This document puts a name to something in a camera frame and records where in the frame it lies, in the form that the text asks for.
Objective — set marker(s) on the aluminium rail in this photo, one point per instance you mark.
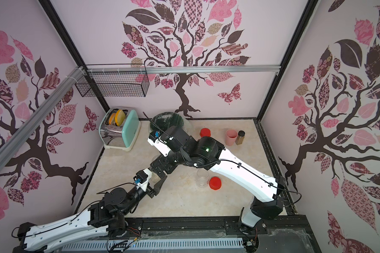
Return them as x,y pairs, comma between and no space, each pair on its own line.
183,69
21,135

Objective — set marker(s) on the oatmeal jar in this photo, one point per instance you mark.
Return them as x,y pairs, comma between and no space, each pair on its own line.
202,177

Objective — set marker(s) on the clear jar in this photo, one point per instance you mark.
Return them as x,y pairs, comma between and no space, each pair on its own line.
155,178

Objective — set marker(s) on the yellow toast slice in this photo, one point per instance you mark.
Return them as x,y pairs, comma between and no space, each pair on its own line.
119,117

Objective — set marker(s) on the black wire basket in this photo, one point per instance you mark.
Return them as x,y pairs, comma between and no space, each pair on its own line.
114,80

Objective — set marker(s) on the red jar lid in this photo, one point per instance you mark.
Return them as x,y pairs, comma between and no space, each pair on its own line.
205,132
215,183

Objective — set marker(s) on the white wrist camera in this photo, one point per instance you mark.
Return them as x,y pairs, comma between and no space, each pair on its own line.
142,178
155,141

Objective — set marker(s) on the left aluminium rail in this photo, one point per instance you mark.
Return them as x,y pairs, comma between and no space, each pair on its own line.
21,135

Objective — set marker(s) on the pink plastic cup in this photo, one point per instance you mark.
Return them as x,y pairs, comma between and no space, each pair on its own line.
230,137

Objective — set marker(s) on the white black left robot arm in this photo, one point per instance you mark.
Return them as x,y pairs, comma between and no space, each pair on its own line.
102,218

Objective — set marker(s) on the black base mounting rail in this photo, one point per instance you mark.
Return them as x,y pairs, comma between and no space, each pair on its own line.
285,234

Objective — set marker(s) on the white slotted cable duct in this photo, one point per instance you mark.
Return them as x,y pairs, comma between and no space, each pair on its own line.
154,245

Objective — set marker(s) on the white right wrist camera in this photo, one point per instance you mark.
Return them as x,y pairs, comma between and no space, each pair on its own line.
155,141

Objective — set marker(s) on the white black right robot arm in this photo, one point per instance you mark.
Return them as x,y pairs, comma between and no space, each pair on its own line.
176,148

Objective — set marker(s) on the clear plastic bin liner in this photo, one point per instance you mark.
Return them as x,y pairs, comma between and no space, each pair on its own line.
171,120

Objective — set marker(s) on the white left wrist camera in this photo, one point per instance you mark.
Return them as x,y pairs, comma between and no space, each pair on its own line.
142,178

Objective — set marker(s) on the brown spice jar black lid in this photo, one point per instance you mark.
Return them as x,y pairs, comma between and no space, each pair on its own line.
240,137

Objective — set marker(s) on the mint green toaster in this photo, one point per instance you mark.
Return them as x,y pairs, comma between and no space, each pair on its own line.
120,137

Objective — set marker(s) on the back aluminium rail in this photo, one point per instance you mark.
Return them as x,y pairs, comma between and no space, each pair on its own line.
183,69

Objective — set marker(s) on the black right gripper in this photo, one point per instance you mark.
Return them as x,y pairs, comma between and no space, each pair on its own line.
170,133

